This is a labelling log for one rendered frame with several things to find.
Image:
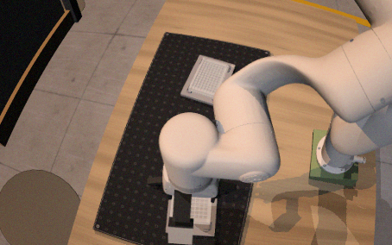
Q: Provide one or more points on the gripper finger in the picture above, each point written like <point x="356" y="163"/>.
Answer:
<point x="156" y="182"/>
<point x="224" y="189"/>

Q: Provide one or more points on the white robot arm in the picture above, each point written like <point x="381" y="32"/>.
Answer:
<point x="355" y="80"/>

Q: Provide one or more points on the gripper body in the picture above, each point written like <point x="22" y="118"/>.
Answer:
<point x="206" y="193"/>

